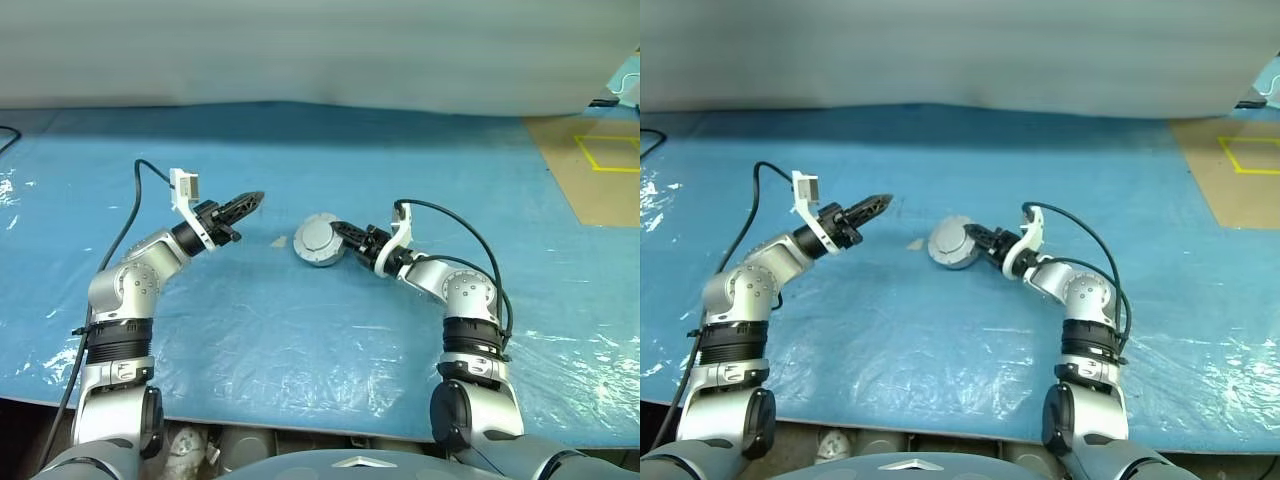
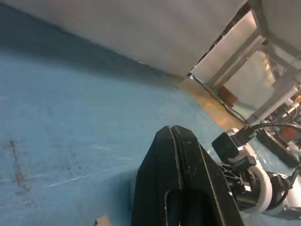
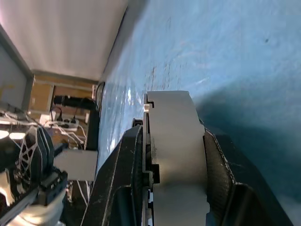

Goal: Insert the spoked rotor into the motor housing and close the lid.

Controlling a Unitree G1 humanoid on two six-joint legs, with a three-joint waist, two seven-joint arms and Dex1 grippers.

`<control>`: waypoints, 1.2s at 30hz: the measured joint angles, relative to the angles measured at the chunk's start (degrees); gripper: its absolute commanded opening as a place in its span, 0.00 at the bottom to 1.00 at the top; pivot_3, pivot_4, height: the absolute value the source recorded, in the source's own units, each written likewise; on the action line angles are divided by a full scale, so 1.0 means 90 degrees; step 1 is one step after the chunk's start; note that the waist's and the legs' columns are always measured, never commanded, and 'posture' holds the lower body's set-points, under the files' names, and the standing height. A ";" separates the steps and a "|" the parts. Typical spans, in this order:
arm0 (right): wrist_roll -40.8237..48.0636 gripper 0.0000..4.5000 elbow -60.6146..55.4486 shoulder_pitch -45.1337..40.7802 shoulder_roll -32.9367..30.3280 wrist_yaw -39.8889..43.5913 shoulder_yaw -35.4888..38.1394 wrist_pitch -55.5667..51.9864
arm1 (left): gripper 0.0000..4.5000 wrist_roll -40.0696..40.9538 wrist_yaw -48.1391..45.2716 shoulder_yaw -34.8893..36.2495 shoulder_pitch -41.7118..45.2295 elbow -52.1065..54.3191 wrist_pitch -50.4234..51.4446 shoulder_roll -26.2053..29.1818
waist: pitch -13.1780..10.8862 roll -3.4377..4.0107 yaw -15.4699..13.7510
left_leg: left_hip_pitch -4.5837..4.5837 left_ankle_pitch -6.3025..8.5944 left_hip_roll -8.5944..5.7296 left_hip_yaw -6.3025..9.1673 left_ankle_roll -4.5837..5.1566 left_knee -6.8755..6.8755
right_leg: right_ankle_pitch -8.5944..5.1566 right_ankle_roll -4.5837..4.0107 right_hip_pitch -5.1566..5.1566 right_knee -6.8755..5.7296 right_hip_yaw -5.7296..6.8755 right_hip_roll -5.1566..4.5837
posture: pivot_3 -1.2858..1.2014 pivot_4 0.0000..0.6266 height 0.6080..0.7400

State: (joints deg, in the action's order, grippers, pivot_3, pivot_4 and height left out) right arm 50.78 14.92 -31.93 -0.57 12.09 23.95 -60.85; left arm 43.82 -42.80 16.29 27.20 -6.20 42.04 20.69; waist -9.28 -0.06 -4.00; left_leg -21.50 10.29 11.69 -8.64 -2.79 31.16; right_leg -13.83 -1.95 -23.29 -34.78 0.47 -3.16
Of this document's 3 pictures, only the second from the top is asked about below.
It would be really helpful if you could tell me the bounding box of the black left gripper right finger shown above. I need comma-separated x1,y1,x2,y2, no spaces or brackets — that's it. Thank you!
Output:
173,125,246,226

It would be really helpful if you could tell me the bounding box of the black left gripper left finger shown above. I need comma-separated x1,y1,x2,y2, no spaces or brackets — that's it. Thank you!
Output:
131,125,182,226

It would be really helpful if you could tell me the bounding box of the black power strip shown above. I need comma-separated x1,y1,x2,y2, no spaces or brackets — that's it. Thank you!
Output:
256,130,301,168

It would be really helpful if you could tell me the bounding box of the orange box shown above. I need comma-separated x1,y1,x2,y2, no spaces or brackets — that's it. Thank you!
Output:
281,128,300,145

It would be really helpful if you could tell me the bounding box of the beige tape piece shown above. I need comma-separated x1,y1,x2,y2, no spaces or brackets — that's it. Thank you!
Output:
95,214,111,226

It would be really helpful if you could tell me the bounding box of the brown cardboard box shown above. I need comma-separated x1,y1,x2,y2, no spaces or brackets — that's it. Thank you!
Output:
218,85,238,106

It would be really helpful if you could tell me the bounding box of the blue table cover sheet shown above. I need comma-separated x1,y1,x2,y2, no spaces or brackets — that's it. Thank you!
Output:
0,3,301,226

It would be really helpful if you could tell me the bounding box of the white backdrop curtain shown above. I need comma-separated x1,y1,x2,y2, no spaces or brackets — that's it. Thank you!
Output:
0,0,250,76

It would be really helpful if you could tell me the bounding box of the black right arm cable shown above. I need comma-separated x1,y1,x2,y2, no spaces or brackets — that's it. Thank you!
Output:
234,122,301,186

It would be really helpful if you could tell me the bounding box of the black cable along board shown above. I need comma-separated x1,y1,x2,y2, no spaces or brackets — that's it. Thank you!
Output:
194,76,250,124

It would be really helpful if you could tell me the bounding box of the white metal frame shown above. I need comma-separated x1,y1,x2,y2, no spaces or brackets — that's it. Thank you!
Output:
190,0,301,124

